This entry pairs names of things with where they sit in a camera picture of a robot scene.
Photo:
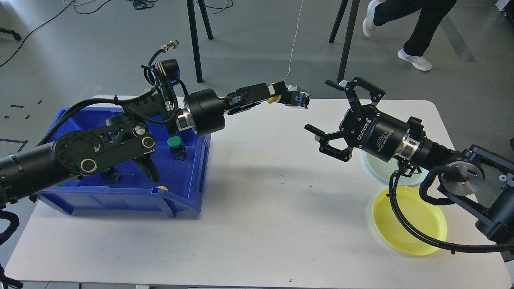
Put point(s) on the green push button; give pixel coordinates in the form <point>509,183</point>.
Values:
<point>177,149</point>
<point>111,175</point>

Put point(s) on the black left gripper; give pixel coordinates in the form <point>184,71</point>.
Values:
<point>204,111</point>

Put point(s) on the pale green plate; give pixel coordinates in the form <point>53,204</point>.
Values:
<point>384,170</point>

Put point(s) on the blue plastic bin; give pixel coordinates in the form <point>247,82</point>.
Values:
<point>184,179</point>

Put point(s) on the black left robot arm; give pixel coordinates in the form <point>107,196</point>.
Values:
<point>126,136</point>

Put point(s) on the yellow push button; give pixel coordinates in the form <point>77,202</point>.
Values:
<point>289,95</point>

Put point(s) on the person legs white sneakers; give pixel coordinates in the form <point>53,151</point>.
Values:
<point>431,14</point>

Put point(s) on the black tripod leg right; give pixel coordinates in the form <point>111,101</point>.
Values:
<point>348,35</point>

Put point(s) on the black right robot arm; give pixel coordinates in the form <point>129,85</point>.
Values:
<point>452,175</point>

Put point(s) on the black tripod leg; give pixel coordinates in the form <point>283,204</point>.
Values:
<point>194,34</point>
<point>348,35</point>

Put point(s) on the black tripod leg left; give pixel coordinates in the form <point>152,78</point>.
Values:
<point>194,34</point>

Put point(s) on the yellow plate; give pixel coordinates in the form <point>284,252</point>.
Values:
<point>427,218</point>

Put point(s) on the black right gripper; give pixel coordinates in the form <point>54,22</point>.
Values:
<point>375,134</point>

